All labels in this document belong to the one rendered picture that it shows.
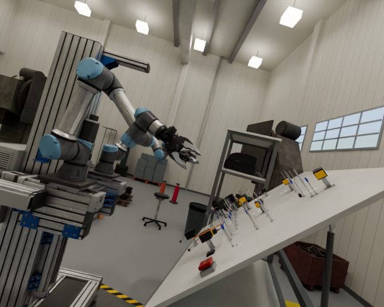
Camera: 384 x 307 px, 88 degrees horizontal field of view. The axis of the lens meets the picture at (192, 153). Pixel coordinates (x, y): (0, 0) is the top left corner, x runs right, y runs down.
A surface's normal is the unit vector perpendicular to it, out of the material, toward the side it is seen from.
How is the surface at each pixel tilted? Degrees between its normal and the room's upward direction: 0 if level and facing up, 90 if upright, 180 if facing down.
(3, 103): 92
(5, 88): 92
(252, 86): 90
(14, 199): 90
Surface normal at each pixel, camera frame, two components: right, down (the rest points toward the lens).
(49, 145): -0.26, 0.02
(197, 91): 0.07, -0.02
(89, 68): -0.14, -0.21
